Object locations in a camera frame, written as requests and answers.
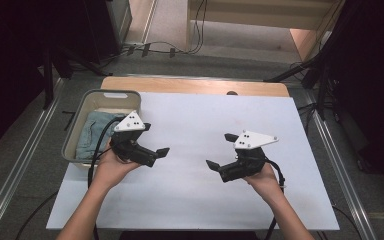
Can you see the black metal stand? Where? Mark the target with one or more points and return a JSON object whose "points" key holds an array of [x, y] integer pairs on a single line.
{"points": [[320, 66], [48, 80]]}

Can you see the power strip with plugs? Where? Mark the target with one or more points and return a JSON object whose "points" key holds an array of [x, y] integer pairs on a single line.
{"points": [[134, 44]]}

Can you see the dark table grommet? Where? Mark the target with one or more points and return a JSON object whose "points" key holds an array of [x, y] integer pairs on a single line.
{"points": [[232, 93]]}

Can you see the black cabinet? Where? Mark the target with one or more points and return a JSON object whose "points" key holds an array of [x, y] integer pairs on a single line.
{"points": [[106, 26]]}

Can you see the light wooden shelf unit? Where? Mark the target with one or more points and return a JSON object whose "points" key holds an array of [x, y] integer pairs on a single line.
{"points": [[246, 15]]}

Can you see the aluminium floor rail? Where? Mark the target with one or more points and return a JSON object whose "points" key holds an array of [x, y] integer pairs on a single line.
{"points": [[20, 160], [340, 166]]}

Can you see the wooden table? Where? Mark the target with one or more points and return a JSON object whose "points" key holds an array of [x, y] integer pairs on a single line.
{"points": [[180, 86]]}

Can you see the beige plastic basket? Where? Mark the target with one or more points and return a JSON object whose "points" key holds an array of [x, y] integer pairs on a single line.
{"points": [[100, 100]]}

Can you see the light denim shorts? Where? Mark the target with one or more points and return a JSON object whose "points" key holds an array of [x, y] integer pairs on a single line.
{"points": [[90, 136]]}

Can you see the person's right hand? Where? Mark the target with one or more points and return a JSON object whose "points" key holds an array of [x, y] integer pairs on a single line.
{"points": [[265, 185]]}

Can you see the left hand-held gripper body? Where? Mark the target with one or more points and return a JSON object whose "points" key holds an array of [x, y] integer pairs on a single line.
{"points": [[130, 123]]}

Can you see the person's left hand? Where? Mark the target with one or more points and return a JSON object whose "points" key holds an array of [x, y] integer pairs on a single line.
{"points": [[108, 171]]}

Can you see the white table mat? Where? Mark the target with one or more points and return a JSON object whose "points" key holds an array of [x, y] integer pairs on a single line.
{"points": [[193, 116]]}

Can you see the person's dark clothing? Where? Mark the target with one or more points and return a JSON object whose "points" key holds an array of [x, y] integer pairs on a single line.
{"points": [[186, 235]]}

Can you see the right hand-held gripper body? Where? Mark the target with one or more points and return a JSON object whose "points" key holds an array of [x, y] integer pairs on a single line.
{"points": [[251, 139]]}

